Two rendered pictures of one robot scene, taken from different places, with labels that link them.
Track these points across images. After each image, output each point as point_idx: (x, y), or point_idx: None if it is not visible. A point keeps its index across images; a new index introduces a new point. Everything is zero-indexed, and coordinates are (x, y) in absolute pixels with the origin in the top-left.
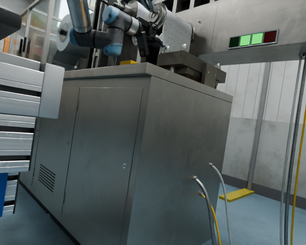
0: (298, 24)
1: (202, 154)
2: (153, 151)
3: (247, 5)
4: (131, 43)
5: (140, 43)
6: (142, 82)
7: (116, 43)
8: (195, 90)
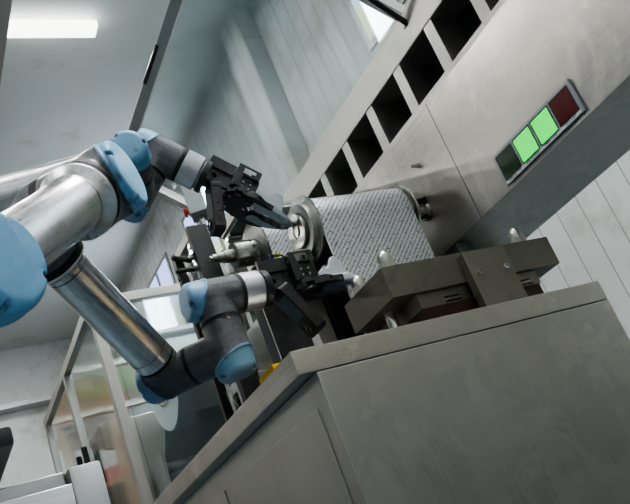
0: (595, 47)
1: (597, 480)
2: None
3: (481, 72)
4: None
5: (292, 311)
6: (310, 396)
7: (234, 348)
8: (459, 334)
